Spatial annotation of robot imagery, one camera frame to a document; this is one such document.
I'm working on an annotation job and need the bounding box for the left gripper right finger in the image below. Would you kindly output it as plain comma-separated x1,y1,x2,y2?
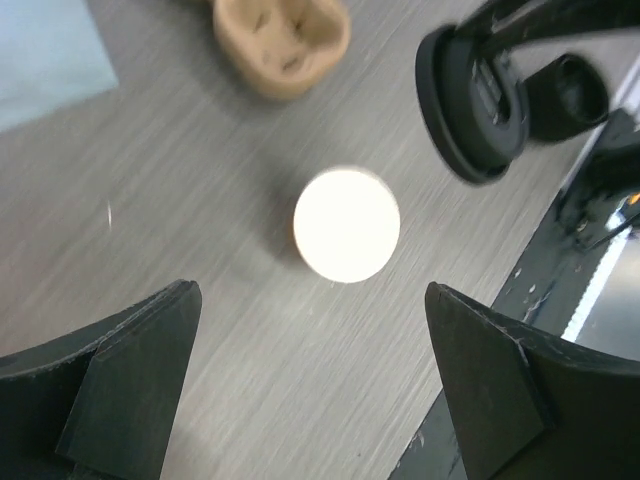
425,282,639,479

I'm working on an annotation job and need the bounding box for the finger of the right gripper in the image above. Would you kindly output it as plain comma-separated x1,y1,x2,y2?
455,0,639,58

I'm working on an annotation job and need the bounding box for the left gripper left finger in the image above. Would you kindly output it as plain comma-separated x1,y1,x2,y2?
1,280,202,479

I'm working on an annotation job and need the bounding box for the single black cup lid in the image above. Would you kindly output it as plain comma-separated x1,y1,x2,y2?
414,24,531,186

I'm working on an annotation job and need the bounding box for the single brown paper cup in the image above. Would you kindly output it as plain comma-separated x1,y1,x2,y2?
292,165,401,284

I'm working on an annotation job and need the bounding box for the light blue paper bag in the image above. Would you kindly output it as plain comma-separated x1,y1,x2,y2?
1,1,119,131

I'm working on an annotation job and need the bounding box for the black lid stack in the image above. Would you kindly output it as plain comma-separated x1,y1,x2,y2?
524,53,610,143

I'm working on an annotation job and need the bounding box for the brown cup carrier stack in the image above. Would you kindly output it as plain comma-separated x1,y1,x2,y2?
211,0,351,101

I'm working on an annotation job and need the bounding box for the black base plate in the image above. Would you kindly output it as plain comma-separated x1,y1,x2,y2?
391,107,639,479

